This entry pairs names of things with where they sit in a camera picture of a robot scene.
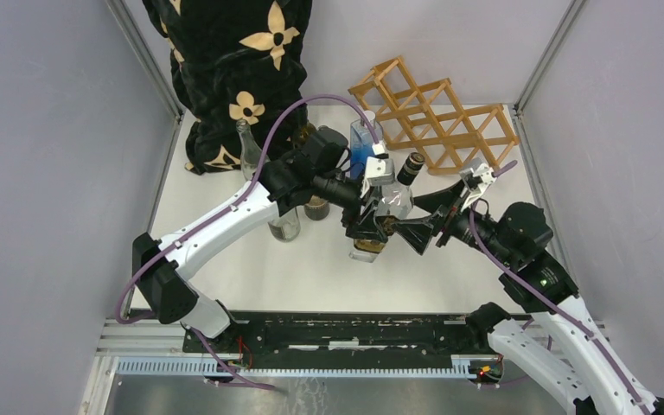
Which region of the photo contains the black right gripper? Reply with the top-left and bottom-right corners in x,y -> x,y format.
389,176 -> 518,265

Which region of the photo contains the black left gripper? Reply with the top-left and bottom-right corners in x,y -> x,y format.
314,169 -> 390,244

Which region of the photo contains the green wine bottle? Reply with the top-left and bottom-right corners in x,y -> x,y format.
303,196 -> 330,221
290,122 -> 316,149

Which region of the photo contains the clear bottle with black label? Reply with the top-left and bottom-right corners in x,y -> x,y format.
268,208 -> 301,242

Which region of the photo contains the blue square glass bottle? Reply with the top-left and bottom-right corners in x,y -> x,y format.
348,118 -> 374,180

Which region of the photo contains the clear bottle with dark label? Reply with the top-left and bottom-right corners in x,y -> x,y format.
236,118 -> 262,181

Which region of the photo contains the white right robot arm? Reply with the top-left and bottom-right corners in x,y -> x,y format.
391,182 -> 664,414

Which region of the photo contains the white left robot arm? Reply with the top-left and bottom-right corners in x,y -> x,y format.
132,126 -> 369,353

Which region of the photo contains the wooden lattice wine rack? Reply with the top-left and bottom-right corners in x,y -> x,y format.
348,55 -> 520,176

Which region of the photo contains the black floral plush blanket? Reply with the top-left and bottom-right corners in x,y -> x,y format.
143,1 -> 313,176

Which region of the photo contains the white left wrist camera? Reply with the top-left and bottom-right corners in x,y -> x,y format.
361,156 -> 394,196

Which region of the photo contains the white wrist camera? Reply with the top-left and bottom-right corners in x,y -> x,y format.
459,157 -> 496,209
361,156 -> 394,196

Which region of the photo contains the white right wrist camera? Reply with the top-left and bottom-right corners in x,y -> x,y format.
459,157 -> 496,209

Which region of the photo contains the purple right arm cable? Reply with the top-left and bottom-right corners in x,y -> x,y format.
468,160 -> 651,415

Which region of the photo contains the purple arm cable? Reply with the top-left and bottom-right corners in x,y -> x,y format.
468,160 -> 651,415
114,93 -> 389,393

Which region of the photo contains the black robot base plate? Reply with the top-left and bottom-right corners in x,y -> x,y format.
128,306 -> 523,374

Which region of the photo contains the white slotted cable duct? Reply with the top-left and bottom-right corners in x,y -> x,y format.
115,357 -> 476,380

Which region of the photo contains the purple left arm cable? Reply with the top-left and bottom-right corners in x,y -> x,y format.
114,93 -> 389,393

